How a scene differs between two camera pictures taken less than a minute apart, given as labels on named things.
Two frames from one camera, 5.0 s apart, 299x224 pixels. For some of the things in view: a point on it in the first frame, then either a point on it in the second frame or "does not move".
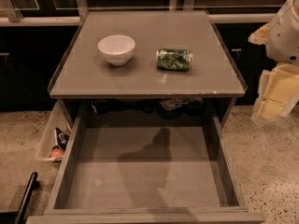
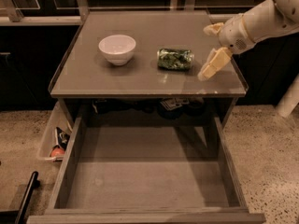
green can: x=177 y=60 does not move
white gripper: x=284 y=36 -> x=234 y=35
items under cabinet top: x=166 y=108 does not move
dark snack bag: x=62 y=138 does not move
